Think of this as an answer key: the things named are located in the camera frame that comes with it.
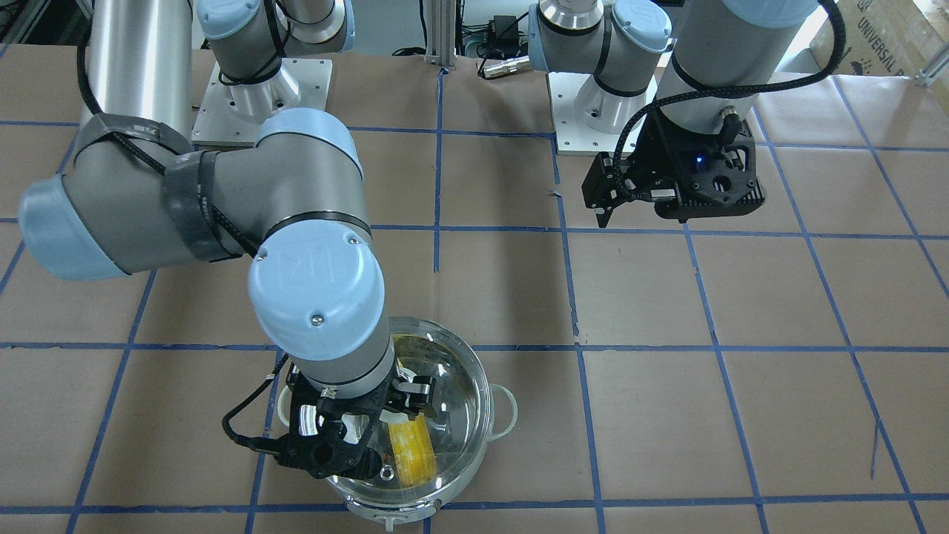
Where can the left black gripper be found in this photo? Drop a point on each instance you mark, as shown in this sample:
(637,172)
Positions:
(662,150)

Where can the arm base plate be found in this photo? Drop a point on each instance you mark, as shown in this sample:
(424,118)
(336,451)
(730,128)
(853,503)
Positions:
(588,119)
(230,115)

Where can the brown paper table cover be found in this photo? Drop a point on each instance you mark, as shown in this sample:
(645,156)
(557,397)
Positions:
(781,372)

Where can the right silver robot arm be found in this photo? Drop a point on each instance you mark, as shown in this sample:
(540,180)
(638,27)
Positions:
(140,197)

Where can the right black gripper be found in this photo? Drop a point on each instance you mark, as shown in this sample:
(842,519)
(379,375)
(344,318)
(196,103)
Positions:
(412,393)

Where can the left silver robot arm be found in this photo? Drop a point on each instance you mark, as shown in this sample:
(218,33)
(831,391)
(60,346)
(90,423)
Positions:
(722,54)

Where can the yellow corn cob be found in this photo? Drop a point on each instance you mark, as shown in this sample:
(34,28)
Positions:
(413,452)

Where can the clear glass pot lid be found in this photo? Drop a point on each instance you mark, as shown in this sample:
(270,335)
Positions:
(463,424)

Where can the pale green cooking pot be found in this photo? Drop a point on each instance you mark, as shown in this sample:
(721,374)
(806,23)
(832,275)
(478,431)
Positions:
(397,454)

